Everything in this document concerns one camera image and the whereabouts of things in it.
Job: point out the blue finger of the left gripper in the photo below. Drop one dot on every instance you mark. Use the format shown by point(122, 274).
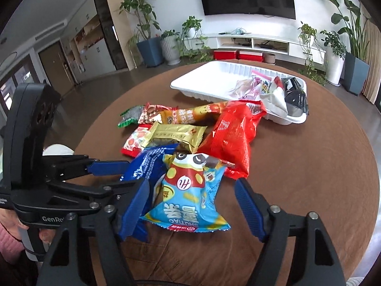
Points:
point(108, 168)

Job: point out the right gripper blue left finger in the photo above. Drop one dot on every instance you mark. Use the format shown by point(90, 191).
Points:
point(137, 197)

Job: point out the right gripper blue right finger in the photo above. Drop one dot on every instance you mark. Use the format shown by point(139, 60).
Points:
point(253, 207)

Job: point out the dark blue biscuit pack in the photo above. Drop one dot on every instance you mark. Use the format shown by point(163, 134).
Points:
point(147, 165)

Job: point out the light blue chips bag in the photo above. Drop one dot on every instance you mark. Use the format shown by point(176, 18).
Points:
point(187, 193)

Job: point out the green seed packet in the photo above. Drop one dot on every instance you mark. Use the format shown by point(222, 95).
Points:
point(130, 116)

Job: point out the red snack bag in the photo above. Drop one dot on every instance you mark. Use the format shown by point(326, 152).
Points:
point(230, 139)

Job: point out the gold wafer packet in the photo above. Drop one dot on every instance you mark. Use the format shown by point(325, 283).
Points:
point(189, 137)

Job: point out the white red sausage snack packet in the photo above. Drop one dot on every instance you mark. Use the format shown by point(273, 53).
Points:
point(272, 96)

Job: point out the black snack packet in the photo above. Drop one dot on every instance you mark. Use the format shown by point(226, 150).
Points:
point(295, 97)

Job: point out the pink white snack packet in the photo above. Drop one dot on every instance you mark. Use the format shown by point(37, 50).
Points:
point(257, 86)

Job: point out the clear white snack packet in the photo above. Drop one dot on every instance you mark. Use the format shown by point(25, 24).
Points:
point(242, 87)

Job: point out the pink sleeve left forearm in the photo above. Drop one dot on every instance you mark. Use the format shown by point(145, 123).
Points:
point(10, 247)

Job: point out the left hand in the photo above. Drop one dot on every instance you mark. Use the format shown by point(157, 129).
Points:
point(12, 224)

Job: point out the red strawberry snack packet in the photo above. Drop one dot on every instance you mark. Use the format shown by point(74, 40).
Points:
point(137, 141)

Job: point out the white round stool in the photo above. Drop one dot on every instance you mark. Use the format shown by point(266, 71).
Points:
point(57, 150)

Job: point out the orange snack packet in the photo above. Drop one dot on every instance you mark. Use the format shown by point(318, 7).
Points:
point(194, 114)

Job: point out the blue planter with tree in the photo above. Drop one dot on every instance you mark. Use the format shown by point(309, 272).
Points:
point(143, 38)

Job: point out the white plastic tray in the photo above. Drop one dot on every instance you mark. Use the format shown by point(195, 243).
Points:
point(215, 80)

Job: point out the white ribbed planter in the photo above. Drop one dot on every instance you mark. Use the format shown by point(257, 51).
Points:
point(170, 47)

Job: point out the small beige pot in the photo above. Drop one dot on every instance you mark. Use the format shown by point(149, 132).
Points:
point(269, 58)

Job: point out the red storage box right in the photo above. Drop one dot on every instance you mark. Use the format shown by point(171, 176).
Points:
point(250, 56)

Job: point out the red storage box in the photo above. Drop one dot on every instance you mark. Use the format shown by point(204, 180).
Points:
point(225, 54)
point(250, 56)

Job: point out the red storage box left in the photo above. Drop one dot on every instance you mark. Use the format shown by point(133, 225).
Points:
point(225, 54)

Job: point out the trailing pothos plant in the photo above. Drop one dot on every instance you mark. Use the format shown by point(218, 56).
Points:
point(192, 43)

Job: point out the white tv console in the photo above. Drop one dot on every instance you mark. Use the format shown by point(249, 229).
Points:
point(284, 49)

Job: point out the white tall planter right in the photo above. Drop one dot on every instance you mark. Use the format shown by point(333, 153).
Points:
point(334, 57)

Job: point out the beige curtain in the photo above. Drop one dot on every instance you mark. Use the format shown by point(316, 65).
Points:
point(372, 83)

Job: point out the grey tall planter right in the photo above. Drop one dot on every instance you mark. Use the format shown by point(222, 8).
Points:
point(356, 69)

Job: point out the wooden wall cabinet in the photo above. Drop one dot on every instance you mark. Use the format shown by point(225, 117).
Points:
point(96, 40)

